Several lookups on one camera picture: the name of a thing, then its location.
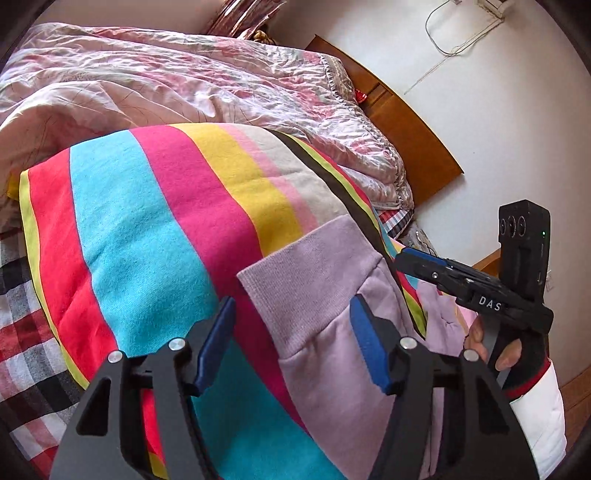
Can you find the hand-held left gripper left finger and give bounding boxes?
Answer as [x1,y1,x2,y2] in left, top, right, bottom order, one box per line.
[48,295,237,480]

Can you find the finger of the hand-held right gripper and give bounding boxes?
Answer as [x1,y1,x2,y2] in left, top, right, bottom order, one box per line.
[394,248,502,297]

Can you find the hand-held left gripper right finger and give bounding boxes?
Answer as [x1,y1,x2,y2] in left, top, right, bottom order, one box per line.
[349,294,541,480]

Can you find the lilac pants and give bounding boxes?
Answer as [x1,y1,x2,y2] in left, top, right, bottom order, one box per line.
[236,215,468,480]

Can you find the person's right forearm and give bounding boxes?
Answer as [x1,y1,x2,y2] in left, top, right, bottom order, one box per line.
[507,359,568,480]

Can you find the person's right hand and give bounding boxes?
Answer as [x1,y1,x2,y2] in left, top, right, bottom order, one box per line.
[463,318,553,400]

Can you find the pink garment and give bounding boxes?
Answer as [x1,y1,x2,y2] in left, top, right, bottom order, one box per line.
[443,295,479,343]

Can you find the striped colourful blanket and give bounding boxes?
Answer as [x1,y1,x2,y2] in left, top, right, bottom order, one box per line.
[18,122,428,480]

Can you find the red plaid bed sheet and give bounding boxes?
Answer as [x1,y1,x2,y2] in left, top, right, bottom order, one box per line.
[0,226,93,477]

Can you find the pink floral quilt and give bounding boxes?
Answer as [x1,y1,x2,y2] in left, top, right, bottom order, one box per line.
[0,23,415,209]

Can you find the pink patterned curtain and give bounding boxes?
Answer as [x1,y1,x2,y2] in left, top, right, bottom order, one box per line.
[203,0,287,41]

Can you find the white wall cable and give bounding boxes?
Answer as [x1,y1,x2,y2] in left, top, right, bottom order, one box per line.
[405,0,504,94]

